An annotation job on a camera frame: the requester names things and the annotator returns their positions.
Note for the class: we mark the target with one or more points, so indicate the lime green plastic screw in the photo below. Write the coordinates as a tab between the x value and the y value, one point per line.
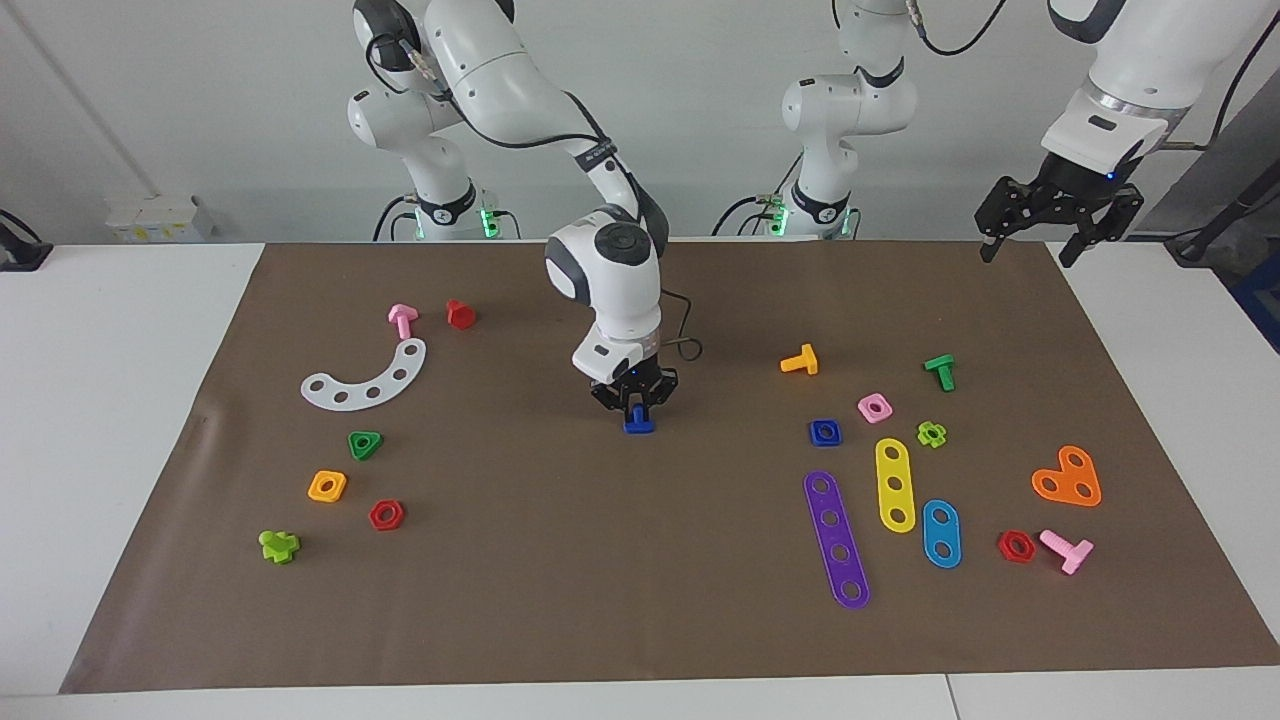
278	548

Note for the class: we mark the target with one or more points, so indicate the blue square plastic nut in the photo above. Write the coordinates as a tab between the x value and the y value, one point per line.
815	440

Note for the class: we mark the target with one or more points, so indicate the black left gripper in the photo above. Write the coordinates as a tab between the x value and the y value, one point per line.
1070	200

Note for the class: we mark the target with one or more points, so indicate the white curved perforated plate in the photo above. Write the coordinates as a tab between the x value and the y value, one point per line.
385	385

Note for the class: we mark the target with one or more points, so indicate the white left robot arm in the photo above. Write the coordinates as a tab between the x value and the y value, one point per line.
1150	60

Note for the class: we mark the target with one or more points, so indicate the pink square plastic nut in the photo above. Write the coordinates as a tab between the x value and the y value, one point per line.
885	415

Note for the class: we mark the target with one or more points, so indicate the red plastic screw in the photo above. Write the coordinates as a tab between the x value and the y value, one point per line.
460	316

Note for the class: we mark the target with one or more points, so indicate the blue two-hole strip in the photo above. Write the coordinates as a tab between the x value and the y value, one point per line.
941	534

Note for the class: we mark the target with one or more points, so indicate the green triangular plastic nut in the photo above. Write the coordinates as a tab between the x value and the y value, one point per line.
375	438

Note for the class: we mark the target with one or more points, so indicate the black stand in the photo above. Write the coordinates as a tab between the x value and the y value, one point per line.
1200	240

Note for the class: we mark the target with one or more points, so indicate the white power strip box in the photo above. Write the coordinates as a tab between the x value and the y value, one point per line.
150	220

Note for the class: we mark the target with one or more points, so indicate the pink plastic screw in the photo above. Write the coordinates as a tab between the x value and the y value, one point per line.
403	318
1075	555

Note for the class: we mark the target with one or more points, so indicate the yellow three-hole strip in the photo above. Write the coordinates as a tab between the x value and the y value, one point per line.
894	468

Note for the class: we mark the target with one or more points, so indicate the orange plastic screw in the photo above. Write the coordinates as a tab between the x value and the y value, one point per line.
805	360

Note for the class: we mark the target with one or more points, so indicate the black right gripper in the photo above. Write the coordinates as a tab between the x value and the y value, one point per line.
625	388

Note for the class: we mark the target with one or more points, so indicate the blue crate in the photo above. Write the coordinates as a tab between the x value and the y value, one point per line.
1262	300

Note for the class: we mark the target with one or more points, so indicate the red hexagonal plastic nut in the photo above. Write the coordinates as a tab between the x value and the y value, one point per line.
376	520
1004	550

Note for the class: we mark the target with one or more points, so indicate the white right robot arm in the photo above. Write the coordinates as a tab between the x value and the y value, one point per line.
610	280

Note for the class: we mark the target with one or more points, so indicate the orange square plastic nut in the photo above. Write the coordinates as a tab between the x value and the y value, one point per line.
340	480

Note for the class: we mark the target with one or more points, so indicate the lime green cross nut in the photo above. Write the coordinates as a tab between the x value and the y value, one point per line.
924	437

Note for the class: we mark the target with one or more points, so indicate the black clamp device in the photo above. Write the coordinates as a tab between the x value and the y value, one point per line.
20	255

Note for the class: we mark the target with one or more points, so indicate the blue plastic screw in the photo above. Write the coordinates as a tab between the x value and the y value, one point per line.
640	427

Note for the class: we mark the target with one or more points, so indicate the dark green plastic screw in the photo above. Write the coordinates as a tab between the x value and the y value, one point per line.
940	365

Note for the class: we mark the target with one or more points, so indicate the purple four-hole strip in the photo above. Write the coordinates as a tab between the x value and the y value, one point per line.
836	537

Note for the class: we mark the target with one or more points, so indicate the orange three-hole corner plate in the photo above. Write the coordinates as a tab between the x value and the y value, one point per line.
1063	475

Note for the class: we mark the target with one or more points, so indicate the brown table mat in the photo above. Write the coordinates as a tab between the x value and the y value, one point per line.
600	560

